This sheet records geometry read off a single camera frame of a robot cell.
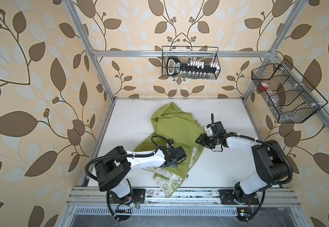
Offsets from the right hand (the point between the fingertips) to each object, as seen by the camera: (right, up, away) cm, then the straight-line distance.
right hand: (198, 143), depth 92 cm
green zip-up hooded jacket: (-17, +13, +4) cm, 22 cm away
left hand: (-17, -9, -7) cm, 21 cm away
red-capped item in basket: (+36, +36, -11) cm, 51 cm away
